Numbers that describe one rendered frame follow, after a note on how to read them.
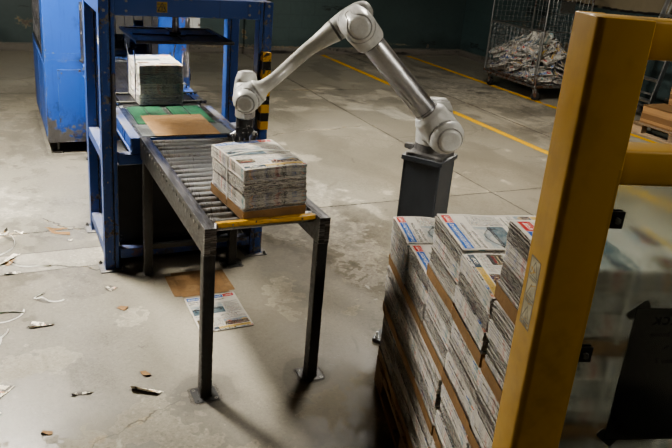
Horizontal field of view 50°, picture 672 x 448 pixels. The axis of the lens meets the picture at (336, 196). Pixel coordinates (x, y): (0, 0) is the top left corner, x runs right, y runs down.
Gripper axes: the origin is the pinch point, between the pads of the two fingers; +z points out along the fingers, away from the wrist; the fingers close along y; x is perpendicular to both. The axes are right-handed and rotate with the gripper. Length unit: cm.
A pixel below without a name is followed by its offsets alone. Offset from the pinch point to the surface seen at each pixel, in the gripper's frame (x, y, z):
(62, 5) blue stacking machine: 324, -45, -25
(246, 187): -40.9, -12.1, -3.0
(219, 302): 35, 2, 93
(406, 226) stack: -67, 49, 9
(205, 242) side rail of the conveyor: -44, -29, 18
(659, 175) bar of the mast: -221, -6, -71
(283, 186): -39.7, 4.4, -1.8
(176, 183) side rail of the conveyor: 11.5, -27.6, 13.2
